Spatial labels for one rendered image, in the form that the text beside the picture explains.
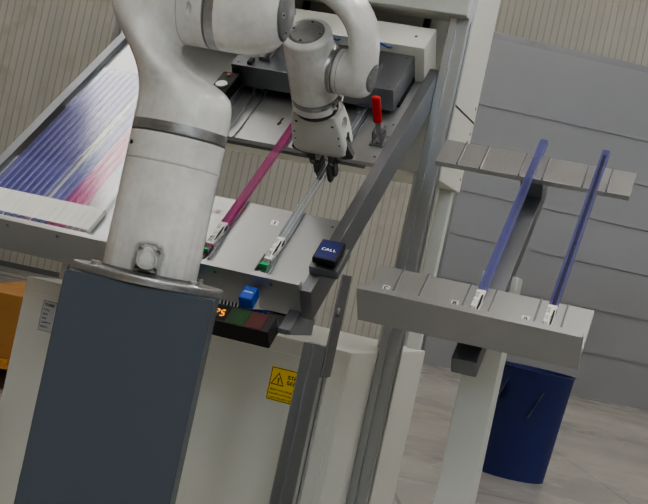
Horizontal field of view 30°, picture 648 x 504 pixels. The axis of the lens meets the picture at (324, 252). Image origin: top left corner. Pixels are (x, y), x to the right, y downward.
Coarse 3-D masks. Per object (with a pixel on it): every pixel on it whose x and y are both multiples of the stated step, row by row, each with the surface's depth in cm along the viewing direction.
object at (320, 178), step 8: (360, 112) 236; (352, 120) 233; (360, 120) 234; (352, 128) 231; (320, 176) 220; (312, 184) 218; (320, 184) 219; (312, 192) 216; (304, 200) 215; (296, 208) 213; (304, 208) 213; (296, 216) 211; (288, 224) 210; (296, 224) 211; (280, 232) 208; (288, 232) 208
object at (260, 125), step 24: (192, 48) 259; (216, 72) 251; (240, 96) 244; (264, 96) 243; (288, 96) 243; (408, 96) 241; (240, 120) 237; (264, 120) 237; (288, 120) 236; (384, 120) 235; (240, 144) 239; (264, 144) 231; (288, 144) 230; (360, 144) 229
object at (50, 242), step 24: (0, 216) 213; (0, 240) 216; (24, 240) 214; (48, 240) 211; (72, 240) 209; (96, 240) 207; (72, 264) 213; (216, 264) 200; (240, 288) 201; (264, 288) 199; (288, 288) 197
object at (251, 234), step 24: (216, 216) 214; (240, 216) 214; (264, 216) 213; (288, 216) 213; (312, 216) 213; (240, 240) 209; (264, 240) 208; (288, 240) 208; (312, 240) 208; (240, 264) 204; (288, 264) 203
